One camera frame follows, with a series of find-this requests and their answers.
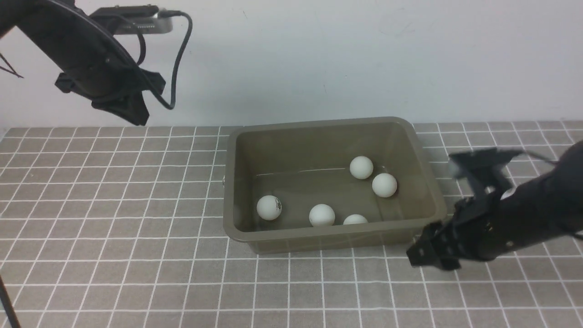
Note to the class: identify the grey checked tablecloth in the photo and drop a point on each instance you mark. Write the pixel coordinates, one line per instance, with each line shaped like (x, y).
(120, 227)

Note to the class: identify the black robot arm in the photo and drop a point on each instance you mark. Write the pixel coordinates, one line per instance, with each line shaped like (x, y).
(546, 207)
(62, 31)

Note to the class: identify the white ball with logo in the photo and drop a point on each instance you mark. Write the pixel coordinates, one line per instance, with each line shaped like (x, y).
(269, 207)

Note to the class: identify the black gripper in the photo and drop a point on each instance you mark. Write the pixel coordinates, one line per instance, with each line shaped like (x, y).
(473, 233)
(112, 86)

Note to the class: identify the olive green plastic bin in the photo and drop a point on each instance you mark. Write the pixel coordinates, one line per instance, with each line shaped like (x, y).
(307, 163)

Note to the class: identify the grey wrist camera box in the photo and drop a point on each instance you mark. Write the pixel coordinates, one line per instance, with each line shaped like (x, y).
(127, 20)

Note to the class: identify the white table-tennis ball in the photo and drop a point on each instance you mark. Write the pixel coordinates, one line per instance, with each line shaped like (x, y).
(321, 215)
(354, 219)
(361, 167)
(384, 185)

